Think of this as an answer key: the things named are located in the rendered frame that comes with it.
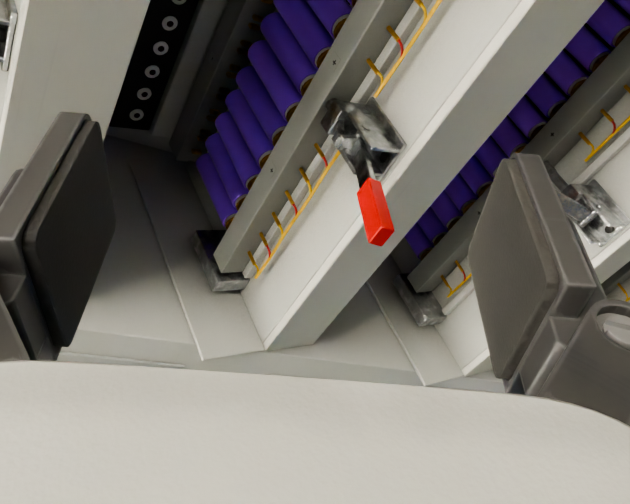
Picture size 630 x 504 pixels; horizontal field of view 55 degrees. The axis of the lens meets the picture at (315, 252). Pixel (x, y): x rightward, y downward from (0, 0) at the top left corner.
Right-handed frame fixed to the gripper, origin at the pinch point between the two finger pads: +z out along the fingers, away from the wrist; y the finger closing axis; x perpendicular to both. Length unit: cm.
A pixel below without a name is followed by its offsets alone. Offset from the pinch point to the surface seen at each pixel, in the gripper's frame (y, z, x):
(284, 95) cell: -1.0, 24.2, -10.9
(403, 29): 5.0, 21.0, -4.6
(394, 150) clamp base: 5.1, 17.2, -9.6
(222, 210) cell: -5.0, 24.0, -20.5
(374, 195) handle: 3.8, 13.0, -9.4
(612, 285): 31, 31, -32
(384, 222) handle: 4.2, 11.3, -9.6
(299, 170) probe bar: 0.3, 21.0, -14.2
